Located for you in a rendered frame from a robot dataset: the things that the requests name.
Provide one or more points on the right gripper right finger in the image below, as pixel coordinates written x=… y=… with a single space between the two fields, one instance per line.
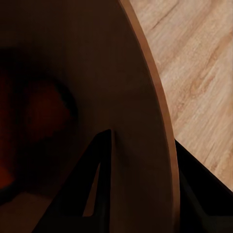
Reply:
x=206 y=203

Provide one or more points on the can of soda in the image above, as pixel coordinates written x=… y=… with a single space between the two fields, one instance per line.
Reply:
x=9 y=139
x=43 y=108

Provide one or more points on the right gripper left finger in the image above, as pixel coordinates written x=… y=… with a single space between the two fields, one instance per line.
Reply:
x=65 y=212

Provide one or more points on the trash can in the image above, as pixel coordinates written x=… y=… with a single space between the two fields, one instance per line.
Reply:
x=98 y=52

